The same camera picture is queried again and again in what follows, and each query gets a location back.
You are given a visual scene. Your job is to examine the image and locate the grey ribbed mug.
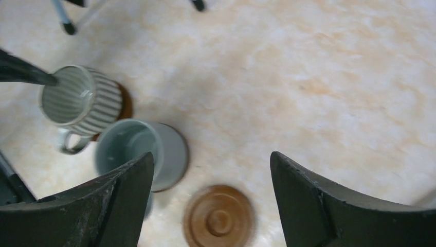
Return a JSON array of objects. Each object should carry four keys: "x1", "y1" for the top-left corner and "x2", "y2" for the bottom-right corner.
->
[{"x1": 39, "y1": 65, "x2": 123, "y2": 155}]

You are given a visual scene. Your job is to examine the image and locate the brown wooden coaster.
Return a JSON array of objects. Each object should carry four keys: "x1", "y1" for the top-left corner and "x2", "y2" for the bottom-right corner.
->
[
  {"x1": 153, "y1": 125, "x2": 190, "y2": 193},
  {"x1": 90, "y1": 83, "x2": 134, "y2": 142},
  {"x1": 182, "y1": 185, "x2": 256, "y2": 247}
]

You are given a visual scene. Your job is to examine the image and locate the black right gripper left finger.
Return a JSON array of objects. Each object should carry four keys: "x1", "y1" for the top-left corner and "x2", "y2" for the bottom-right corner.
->
[{"x1": 1, "y1": 172, "x2": 143, "y2": 246}]

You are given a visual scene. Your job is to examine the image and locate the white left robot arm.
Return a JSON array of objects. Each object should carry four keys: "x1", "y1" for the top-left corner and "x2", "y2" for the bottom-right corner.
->
[{"x1": 1, "y1": 49, "x2": 59, "y2": 206}]

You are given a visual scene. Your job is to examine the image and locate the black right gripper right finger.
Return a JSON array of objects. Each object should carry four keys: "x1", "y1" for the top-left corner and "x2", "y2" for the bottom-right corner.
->
[{"x1": 270, "y1": 151, "x2": 435, "y2": 246}]

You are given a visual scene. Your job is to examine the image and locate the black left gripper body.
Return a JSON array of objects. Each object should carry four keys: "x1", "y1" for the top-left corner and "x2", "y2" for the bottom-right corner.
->
[{"x1": 1, "y1": 49, "x2": 58, "y2": 86}]

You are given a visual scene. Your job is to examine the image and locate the grey blue mug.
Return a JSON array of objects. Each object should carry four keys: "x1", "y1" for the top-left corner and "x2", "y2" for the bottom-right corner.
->
[{"x1": 94, "y1": 118, "x2": 185, "y2": 221}]

